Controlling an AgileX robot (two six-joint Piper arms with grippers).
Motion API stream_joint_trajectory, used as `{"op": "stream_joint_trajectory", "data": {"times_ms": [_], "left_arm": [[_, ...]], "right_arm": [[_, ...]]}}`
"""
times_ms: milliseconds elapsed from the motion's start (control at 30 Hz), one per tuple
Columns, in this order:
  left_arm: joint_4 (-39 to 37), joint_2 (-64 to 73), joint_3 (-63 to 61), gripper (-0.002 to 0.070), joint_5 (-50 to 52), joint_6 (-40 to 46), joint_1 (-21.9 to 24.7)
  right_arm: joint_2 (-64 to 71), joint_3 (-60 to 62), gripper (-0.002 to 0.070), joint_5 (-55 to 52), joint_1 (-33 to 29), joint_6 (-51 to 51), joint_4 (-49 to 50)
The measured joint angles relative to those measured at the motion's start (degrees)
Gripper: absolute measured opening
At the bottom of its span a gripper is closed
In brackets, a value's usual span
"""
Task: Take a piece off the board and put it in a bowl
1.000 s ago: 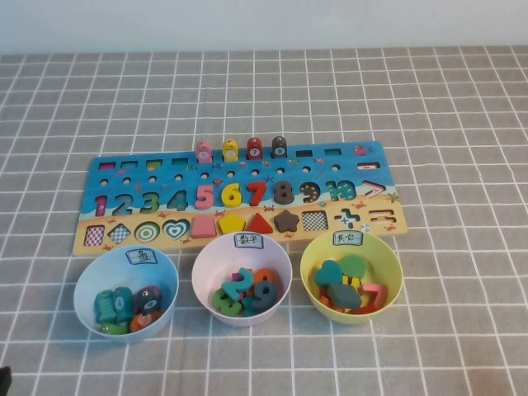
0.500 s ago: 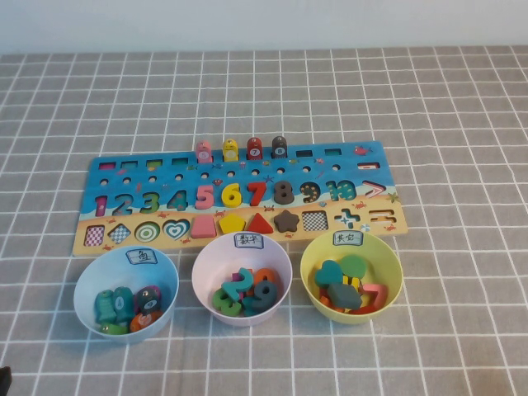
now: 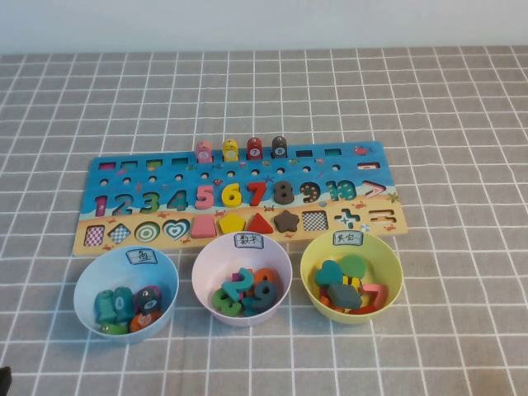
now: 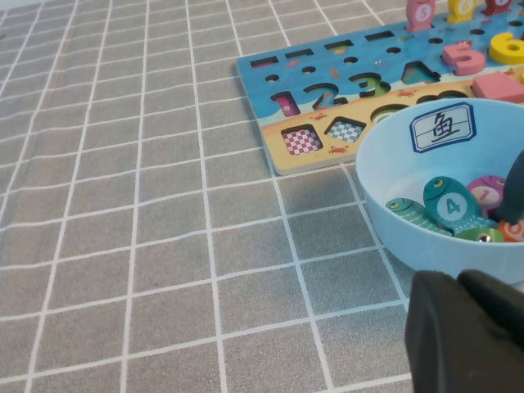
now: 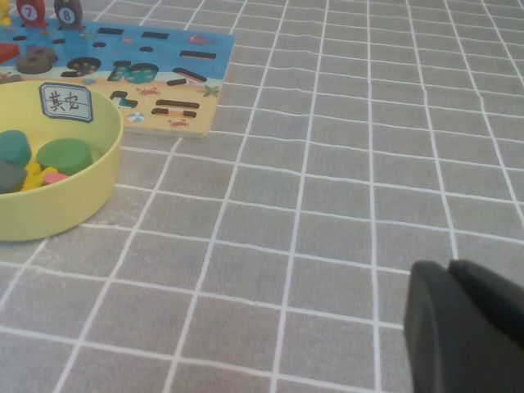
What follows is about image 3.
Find pink plastic bowl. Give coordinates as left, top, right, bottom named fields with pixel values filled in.
left=191, top=233, right=294, bottom=327

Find orange wooden fish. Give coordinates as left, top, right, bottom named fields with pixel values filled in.
left=130, top=309, right=163, bottom=333

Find grey wooden diamond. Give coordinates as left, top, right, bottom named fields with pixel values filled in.
left=328, top=283, right=364, bottom=310

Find brown wooden star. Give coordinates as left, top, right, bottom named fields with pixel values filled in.
left=274, top=209, right=301, bottom=234

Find brown fish peg eight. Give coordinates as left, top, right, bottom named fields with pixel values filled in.
left=271, top=135, right=289, bottom=160

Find yellow wooden pentagon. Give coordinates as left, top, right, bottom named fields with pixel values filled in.
left=218, top=213, right=248, bottom=235

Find light blue plastic bowl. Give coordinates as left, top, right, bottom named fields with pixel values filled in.
left=73, top=246, right=181, bottom=345

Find red wooden number seven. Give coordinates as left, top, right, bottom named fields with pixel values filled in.
left=247, top=181, right=269, bottom=207

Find green wooden circle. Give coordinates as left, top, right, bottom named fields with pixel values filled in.
left=338, top=254, right=367, bottom=281

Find brown wooden number eight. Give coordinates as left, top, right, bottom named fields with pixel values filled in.
left=275, top=181, right=295, bottom=206

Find red wooden triangle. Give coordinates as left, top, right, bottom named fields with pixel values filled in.
left=246, top=212, right=276, bottom=235

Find pink wooden greater-than sign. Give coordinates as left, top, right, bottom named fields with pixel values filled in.
left=357, top=283, right=389, bottom=309

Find grey checked tablecloth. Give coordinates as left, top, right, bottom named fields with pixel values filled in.
left=0, top=43, right=528, bottom=396

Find grey wooden fish nine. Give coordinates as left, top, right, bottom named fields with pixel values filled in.
left=134, top=286, right=161, bottom=314

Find paper label on pink bowl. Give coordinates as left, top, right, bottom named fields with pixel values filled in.
left=233, top=233, right=265, bottom=251

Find paper label on blue bowl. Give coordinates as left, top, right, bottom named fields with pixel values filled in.
left=125, top=246, right=158, bottom=266

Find blue wooden number puzzle board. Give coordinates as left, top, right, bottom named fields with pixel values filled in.
left=72, top=141, right=409, bottom=257

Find teal wooden fish four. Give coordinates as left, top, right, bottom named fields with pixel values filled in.
left=112, top=286, right=134, bottom=323

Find green wooden number three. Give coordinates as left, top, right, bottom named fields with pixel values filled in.
left=212, top=287, right=244, bottom=318

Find teal wooden heart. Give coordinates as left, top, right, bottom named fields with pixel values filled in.
left=315, top=259, right=346, bottom=289

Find teal wooden number two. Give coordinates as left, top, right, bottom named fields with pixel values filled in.
left=221, top=267, right=255, bottom=300

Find dark grey wooden number nine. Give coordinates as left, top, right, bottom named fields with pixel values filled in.
left=243, top=280, right=278, bottom=314

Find paper label on yellow bowl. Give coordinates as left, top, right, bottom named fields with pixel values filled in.
left=332, top=231, right=365, bottom=248

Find yellow wooden number six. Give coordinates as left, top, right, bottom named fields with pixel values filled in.
left=221, top=182, right=243, bottom=209

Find pink wooden trapezoid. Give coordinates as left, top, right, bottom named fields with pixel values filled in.
left=190, top=216, right=219, bottom=239

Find pink wooden number five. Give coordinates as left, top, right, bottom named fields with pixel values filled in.
left=195, top=183, right=216, bottom=210

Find teal patterned wooden fish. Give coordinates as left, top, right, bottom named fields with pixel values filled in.
left=94, top=290, right=116, bottom=325

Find orange wooden number ten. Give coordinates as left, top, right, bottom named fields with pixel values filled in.
left=250, top=267, right=276, bottom=288

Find orange wooden shape piece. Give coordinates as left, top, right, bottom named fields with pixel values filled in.
left=319, top=288, right=343, bottom=313

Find yellow plastic bowl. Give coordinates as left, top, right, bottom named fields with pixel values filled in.
left=299, top=230, right=403, bottom=325

